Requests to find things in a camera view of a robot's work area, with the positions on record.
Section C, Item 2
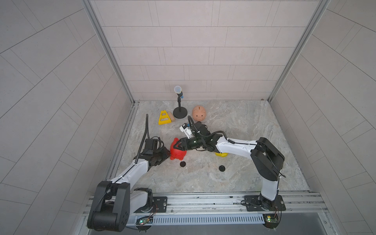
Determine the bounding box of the red piggy bank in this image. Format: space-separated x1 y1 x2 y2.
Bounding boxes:
170 138 187 161

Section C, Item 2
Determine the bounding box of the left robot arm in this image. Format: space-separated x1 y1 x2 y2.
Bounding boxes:
87 139 170 232

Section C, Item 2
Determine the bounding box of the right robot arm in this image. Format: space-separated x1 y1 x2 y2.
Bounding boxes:
173 122 286 212

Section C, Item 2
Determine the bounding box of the yellow piggy bank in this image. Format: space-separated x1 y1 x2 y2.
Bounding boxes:
215 153 228 158

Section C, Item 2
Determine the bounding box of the pink piggy bank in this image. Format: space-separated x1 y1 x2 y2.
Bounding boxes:
192 105 207 121

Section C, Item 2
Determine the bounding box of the small wooden block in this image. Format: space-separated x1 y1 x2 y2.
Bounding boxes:
167 112 176 122

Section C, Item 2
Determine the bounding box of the black plug near yellow pig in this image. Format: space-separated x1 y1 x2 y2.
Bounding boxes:
219 165 226 172

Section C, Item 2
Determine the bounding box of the black microphone stand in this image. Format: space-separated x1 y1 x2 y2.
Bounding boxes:
173 86 188 119

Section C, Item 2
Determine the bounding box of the yellow triangular block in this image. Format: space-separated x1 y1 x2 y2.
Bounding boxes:
158 110 172 125

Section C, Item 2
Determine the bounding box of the left circuit board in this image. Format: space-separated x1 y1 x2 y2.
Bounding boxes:
135 216 154 227

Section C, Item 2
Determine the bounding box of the circuit board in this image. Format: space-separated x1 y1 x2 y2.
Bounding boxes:
262 214 280 229
135 216 154 227

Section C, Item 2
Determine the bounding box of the right circuit board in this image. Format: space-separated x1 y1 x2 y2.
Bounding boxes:
262 214 280 229

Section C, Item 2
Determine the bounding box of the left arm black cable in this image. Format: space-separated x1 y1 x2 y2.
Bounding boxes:
134 114 150 164

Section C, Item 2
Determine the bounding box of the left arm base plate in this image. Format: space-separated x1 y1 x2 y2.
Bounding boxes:
136 196 168 213

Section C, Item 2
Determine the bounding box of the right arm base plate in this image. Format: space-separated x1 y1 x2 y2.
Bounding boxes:
241 194 286 212

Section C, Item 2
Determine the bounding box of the aluminium mounting rail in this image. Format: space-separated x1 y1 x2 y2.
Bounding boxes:
82 190 328 217

